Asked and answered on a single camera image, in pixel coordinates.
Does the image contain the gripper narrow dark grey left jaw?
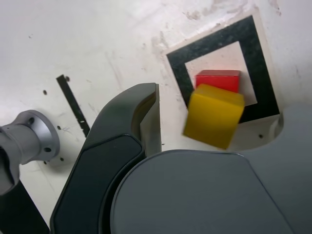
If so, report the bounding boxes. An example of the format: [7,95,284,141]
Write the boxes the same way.
[49,82,162,234]

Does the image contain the black tape square outline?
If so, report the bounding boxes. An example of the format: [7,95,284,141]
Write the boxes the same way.
[166,15,281,124]

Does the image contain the black tape strip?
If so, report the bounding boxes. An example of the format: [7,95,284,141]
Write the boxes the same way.
[56,74,91,137]

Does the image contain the yellow cube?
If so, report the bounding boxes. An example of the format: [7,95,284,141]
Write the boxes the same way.
[182,83,245,150]

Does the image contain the red cube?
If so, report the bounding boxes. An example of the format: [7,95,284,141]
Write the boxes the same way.
[195,69,242,94]

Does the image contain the gripper broad grey right jaw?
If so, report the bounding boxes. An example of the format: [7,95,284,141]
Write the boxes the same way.
[109,101,312,234]

